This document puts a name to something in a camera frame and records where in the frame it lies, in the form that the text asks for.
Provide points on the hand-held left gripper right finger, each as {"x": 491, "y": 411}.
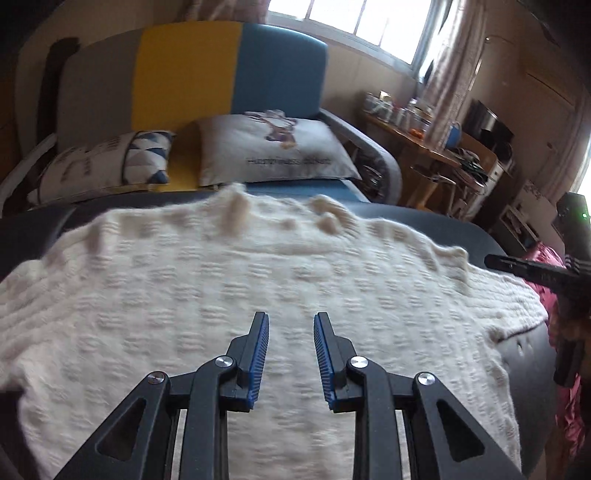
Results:
{"x": 323, "y": 360}

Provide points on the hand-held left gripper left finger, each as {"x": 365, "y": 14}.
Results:
{"x": 258, "y": 355}

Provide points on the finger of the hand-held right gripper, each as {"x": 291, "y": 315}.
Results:
{"x": 517, "y": 266}

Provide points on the white knit sweater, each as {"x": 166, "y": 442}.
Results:
{"x": 231, "y": 286}

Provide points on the glass window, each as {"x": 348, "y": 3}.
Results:
{"x": 369, "y": 23}
{"x": 585, "y": 180}

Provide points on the white cabinet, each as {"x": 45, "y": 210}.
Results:
{"x": 521, "y": 221}

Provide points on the black monitor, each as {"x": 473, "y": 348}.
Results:
{"x": 487, "y": 124}

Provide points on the blue container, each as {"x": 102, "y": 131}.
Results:
{"x": 453, "y": 136}

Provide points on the pink cloth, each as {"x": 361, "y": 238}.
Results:
{"x": 570, "y": 415}

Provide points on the wooden side desk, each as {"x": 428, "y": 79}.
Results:
{"x": 415, "y": 143}

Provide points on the row of glass jars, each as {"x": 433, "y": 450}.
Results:
{"x": 397, "y": 113}

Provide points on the beige curtain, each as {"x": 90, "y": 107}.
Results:
{"x": 452, "y": 69}
{"x": 221, "y": 9}

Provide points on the grey deer print pillow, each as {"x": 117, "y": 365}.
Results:
{"x": 258, "y": 157}

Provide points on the white triangle pattern pillow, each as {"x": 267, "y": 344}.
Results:
{"x": 92, "y": 161}

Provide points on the grey yellow blue sofa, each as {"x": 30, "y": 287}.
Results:
{"x": 277, "y": 69}

